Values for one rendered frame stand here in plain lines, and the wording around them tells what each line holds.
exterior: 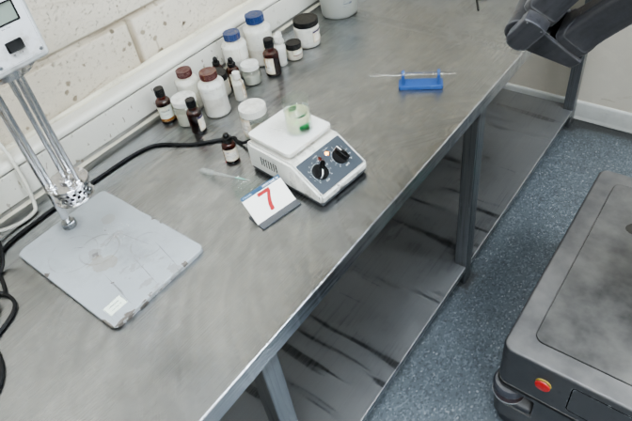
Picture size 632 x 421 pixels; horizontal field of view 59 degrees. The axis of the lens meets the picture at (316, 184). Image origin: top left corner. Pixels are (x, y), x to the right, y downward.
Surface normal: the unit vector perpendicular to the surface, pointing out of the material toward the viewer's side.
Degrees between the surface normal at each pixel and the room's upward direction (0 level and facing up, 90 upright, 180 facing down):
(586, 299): 0
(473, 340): 0
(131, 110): 90
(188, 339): 0
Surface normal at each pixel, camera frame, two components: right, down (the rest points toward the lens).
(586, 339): -0.12, -0.74
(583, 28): -0.48, 0.73
